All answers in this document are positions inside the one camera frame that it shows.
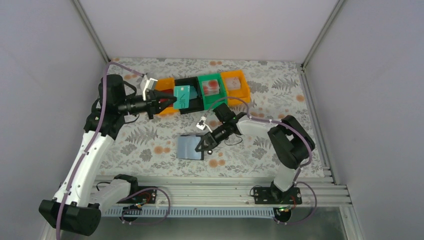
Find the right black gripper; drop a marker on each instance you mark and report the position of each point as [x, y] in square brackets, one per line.
[207, 138]

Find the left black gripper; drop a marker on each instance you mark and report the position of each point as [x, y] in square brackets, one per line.
[153, 104]

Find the black leather card holder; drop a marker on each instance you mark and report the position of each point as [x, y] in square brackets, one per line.
[186, 145]

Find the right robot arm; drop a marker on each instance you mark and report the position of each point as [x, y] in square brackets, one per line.
[291, 143]

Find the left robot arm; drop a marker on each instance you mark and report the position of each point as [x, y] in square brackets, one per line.
[75, 207]

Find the red VIP cards stack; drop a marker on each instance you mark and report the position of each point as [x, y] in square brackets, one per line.
[167, 92]

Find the teal cards stack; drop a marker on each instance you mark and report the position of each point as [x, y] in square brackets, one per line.
[193, 94]

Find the white red-circle cards stack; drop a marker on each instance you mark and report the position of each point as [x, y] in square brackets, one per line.
[210, 87]

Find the white cards in orange bin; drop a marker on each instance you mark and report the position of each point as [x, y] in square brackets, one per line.
[232, 83]

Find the black bin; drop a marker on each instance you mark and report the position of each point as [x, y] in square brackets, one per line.
[196, 103]

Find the green bin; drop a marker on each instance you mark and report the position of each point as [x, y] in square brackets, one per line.
[209, 100]

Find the floral table mat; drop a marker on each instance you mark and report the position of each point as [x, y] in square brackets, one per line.
[148, 147]

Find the far orange bin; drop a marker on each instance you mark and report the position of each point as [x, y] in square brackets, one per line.
[244, 92]

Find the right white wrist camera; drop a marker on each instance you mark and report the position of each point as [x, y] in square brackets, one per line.
[202, 125]

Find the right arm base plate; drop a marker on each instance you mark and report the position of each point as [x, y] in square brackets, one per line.
[267, 196]

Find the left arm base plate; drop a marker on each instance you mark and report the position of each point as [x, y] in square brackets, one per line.
[144, 195]

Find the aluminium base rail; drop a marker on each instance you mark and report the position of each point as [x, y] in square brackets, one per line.
[235, 191]

